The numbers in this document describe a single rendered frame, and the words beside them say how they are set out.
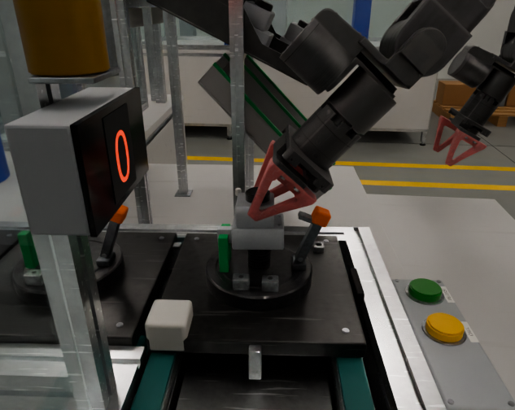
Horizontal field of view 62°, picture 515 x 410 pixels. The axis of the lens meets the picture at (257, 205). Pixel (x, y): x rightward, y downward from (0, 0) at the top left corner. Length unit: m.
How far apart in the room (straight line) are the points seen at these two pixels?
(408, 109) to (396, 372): 4.17
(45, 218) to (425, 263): 0.71
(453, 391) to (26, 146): 0.42
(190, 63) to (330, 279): 4.06
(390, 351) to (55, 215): 0.37
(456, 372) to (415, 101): 4.15
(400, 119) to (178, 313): 4.20
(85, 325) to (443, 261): 0.68
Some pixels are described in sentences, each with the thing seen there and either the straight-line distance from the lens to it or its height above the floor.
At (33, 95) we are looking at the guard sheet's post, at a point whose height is 1.25.
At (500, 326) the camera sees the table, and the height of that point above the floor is 0.86.
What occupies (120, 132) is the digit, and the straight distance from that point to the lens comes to 0.32.
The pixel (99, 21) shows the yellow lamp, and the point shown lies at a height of 1.29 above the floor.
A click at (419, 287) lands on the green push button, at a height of 0.97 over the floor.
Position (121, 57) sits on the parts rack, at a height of 1.23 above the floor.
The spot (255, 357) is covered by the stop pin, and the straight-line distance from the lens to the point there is 0.48.
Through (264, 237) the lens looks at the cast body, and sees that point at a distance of 0.52.
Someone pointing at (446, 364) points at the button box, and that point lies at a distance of 0.52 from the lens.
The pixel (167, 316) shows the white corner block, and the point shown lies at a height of 0.99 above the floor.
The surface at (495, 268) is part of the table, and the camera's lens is 0.91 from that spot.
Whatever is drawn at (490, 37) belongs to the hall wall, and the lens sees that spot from 9.58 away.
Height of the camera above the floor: 1.30
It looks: 25 degrees down
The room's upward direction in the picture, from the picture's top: straight up
